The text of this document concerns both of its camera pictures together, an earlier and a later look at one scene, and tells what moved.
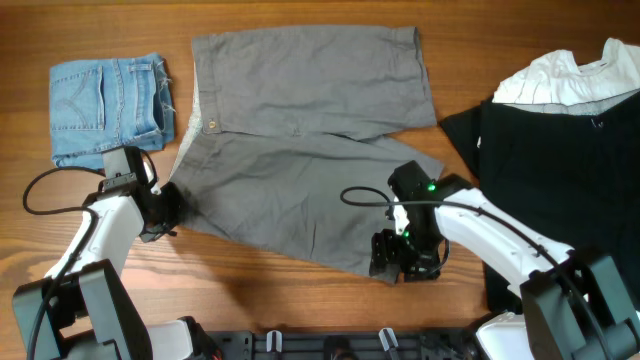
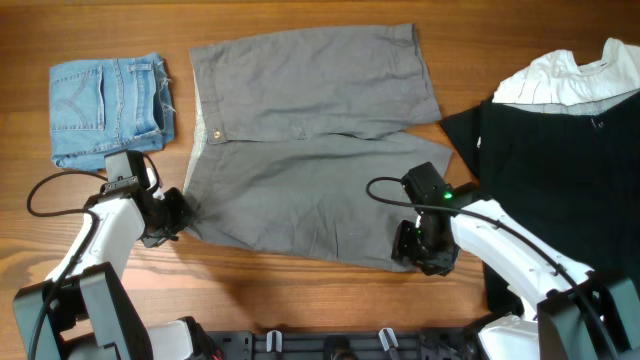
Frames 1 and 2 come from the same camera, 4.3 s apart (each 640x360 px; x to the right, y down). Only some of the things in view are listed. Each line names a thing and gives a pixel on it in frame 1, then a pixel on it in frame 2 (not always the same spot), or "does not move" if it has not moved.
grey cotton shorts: (287, 137) does not move
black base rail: (344, 344) does not move
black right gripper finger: (385, 245) -> (405, 245)
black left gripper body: (171, 206) does not move
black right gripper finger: (385, 265) -> (409, 247)
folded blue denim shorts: (104, 103) does not move
